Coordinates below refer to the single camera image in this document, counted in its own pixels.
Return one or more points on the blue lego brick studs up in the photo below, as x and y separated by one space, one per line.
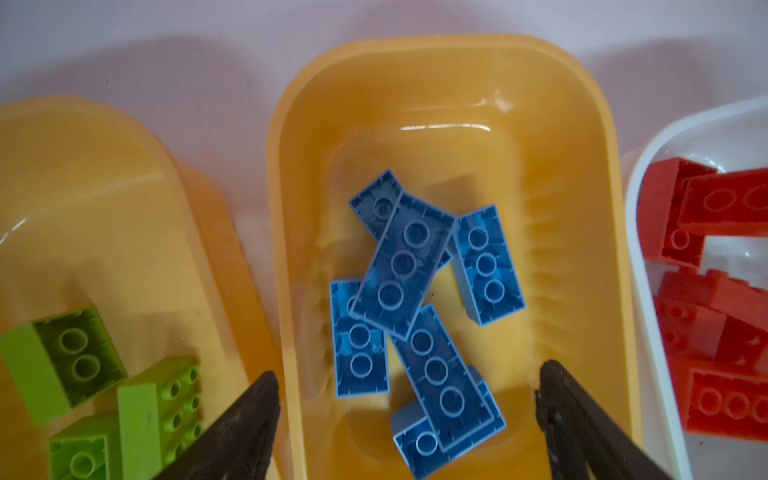
484 269

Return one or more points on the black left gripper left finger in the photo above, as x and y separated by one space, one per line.
239 444

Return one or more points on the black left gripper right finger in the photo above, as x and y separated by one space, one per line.
582 441

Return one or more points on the blue lego brick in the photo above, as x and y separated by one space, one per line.
441 380
359 350
388 302
418 445

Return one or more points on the yellow plastic container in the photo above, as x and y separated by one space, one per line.
463 121
96 212

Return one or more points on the red lego brick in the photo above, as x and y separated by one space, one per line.
716 290
660 199
694 331
726 204
719 400

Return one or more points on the white plastic container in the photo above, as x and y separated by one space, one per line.
731 137

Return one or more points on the yellow middle plastic container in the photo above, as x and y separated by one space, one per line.
463 121

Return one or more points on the blue lego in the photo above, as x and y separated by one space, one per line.
375 204

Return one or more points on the small green lego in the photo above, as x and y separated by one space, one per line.
59 362

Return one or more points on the yellow left plastic container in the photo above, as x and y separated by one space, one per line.
96 212

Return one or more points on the green lego brick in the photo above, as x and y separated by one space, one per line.
160 416
90 448

